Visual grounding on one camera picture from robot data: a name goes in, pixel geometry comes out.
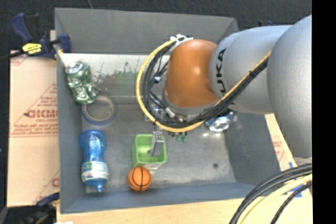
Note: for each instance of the crushed green drink can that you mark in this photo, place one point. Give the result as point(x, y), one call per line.
point(81, 84)

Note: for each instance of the grey metal bin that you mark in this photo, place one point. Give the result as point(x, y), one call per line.
point(189, 160)

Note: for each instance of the green square plastic cup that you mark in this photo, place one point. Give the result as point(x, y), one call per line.
point(143, 149)

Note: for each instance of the small orange basketball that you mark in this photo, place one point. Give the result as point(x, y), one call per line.
point(139, 179)

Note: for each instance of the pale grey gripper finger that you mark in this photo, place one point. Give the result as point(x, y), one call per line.
point(157, 147)

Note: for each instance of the brown cardboard board, red print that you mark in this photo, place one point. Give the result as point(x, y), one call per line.
point(31, 102)

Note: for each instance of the crushed blue and silver can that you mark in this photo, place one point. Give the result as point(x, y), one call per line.
point(219, 122)

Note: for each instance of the blue plastic bottle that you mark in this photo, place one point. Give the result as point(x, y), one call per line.
point(93, 162)

